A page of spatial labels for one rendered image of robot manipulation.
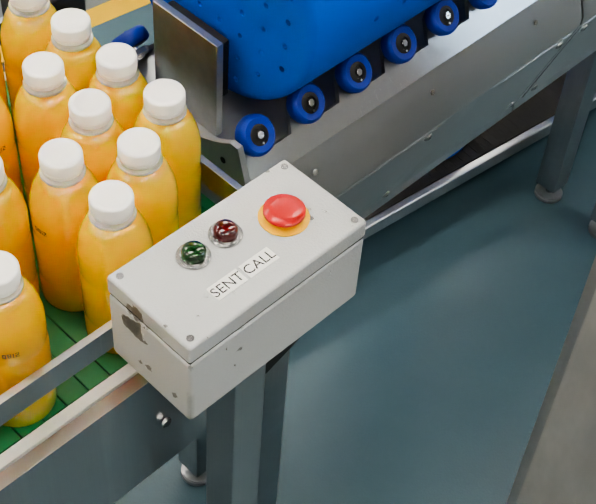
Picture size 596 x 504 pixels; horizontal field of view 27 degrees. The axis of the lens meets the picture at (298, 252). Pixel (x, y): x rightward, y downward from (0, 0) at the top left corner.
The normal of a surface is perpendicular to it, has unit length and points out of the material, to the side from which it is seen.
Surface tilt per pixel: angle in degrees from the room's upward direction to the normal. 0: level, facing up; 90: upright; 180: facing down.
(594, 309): 90
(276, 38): 90
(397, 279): 0
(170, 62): 90
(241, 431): 90
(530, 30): 70
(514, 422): 0
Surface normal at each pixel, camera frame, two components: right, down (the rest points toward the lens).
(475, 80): 0.68, 0.31
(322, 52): 0.68, 0.66
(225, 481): -0.71, 0.51
